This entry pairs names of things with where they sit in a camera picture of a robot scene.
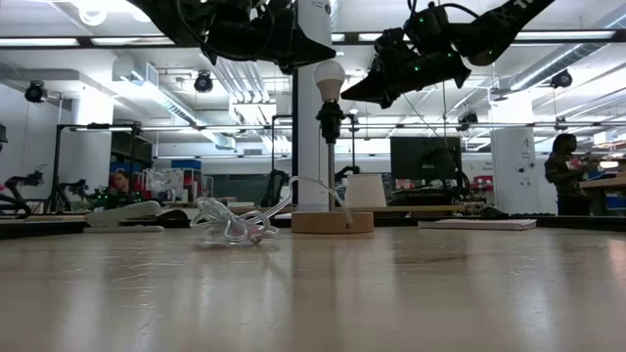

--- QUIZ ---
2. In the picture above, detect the white tall cabinet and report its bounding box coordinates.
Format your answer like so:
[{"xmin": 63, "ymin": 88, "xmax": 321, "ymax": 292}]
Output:
[{"xmin": 490, "ymin": 127, "xmax": 537, "ymax": 216}]

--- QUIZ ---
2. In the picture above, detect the silver ventilation duct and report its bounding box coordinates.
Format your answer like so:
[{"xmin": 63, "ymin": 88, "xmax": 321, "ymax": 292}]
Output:
[{"xmin": 508, "ymin": 14, "xmax": 626, "ymax": 94}]

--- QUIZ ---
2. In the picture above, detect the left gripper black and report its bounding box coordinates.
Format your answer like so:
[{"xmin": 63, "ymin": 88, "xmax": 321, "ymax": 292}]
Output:
[{"xmin": 241, "ymin": 0, "xmax": 338, "ymax": 76}]

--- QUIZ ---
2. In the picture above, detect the white conical lampshade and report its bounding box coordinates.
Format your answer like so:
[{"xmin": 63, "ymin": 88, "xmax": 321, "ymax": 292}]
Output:
[{"xmin": 343, "ymin": 172, "xmax": 388, "ymax": 209}]

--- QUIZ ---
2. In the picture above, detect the lamp stand with wooden base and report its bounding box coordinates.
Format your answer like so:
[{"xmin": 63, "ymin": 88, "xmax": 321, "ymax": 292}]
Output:
[{"xmin": 291, "ymin": 99, "xmax": 376, "ymax": 236}]

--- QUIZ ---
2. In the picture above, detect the long ceiling light strip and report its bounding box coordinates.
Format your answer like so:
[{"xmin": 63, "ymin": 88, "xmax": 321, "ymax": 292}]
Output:
[
  {"xmin": 331, "ymin": 29, "xmax": 619, "ymax": 43},
  {"xmin": 0, "ymin": 34, "xmax": 173, "ymax": 49}
]

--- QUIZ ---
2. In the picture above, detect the person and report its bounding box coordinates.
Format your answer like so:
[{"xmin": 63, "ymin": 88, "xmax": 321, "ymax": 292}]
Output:
[
  {"xmin": 543, "ymin": 132, "xmax": 591, "ymax": 217},
  {"xmin": 108, "ymin": 169, "xmax": 144, "ymax": 209}
]

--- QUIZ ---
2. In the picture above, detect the black ceiling spotlight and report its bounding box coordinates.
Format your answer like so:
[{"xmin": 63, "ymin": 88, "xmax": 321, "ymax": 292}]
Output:
[
  {"xmin": 23, "ymin": 79, "xmax": 49, "ymax": 105},
  {"xmin": 458, "ymin": 110, "xmax": 480, "ymax": 133},
  {"xmin": 550, "ymin": 68, "xmax": 574, "ymax": 90},
  {"xmin": 193, "ymin": 70, "xmax": 215, "ymax": 95}
]

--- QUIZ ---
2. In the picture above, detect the white stapler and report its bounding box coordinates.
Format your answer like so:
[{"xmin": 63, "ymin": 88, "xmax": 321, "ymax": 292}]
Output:
[{"xmin": 82, "ymin": 199, "xmax": 165, "ymax": 235}]

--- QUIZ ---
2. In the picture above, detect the pink notebook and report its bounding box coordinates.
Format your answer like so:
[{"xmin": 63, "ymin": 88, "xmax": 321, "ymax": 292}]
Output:
[{"xmin": 417, "ymin": 217, "xmax": 539, "ymax": 232}]

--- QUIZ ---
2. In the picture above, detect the black monitor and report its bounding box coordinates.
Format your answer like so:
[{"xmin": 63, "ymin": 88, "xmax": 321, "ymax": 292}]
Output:
[{"xmin": 389, "ymin": 136, "xmax": 464, "ymax": 184}]

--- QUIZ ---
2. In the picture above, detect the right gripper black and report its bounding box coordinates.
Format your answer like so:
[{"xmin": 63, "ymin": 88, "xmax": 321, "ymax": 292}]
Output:
[{"xmin": 340, "ymin": 27, "xmax": 457, "ymax": 110}]

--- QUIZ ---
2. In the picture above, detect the black overhead stand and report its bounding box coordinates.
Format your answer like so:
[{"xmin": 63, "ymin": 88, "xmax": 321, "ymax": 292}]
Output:
[{"xmin": 46, "ymin": 121, "xmax": 145, "ymax": 214}]

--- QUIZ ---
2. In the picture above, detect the clear lamp cord bundle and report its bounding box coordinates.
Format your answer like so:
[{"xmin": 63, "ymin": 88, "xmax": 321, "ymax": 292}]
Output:
[{"xmin": 189, "ymin": 175, "xmax": 355, "ymax": 247}]

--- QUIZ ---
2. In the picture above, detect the white globe light bulb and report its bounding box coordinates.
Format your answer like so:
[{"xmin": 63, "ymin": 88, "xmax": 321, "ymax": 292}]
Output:
[{"xmin": 312, "ymin": 59, "xmax": 347, "ymax": 103}]

